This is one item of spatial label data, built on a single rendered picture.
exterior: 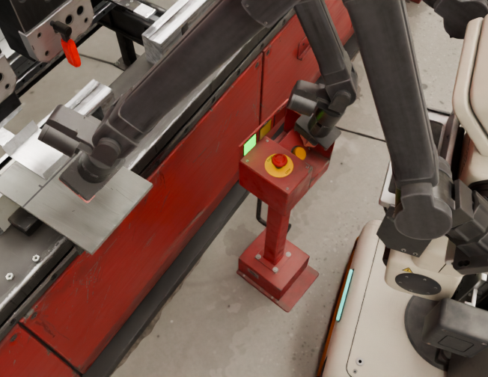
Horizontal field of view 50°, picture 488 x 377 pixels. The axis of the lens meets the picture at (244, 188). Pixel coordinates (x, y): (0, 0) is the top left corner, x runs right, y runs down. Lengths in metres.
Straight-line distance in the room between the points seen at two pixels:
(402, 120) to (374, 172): 1.65
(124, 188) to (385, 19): 0.65
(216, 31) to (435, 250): 0.72
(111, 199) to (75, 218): 0.07
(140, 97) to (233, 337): 1.35
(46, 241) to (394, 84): 0.81
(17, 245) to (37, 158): 0.19
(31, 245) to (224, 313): 0.96
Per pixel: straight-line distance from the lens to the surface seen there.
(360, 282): 1.77
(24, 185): 1.13
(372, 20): 0.59
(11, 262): 1.20
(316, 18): 1.08
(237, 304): 1.99
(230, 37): 0.63
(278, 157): 1.31
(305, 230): 2.13
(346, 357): 1.68
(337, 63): 1.13
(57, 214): 1.07
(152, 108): 0.74
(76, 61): 1.05
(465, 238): 0.82
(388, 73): 0.63
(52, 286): 1.27
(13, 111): 1.12
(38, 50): 1.03
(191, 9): 1.43
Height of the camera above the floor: 1.89
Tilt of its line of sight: 59 degrees down
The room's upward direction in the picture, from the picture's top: 1 degrees clockwise
